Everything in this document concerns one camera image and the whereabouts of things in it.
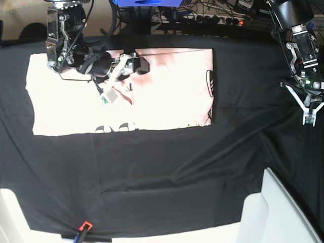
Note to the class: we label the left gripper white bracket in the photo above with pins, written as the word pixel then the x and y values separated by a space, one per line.
pixel 309 104

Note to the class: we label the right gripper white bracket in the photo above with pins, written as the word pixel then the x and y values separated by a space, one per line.
pixel 117 88

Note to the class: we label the pink T-shirt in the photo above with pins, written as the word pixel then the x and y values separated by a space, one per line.
pixel 176 93

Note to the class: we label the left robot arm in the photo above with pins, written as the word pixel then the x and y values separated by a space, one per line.
pixel 294 32

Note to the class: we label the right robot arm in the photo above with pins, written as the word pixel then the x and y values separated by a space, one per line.
pixel 66 49

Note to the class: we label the black power strip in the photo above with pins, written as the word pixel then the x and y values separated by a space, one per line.
pixel 196 19

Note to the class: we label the black table cloth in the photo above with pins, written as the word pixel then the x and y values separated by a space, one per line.
pixel 146 183

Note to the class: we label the red and black clip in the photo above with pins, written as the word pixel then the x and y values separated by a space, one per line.
pixel 86 226

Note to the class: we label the blue pen with red tip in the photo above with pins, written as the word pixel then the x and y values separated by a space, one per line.
pixel 80 236

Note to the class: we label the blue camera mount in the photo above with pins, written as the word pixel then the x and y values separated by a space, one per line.
pixel 148 3

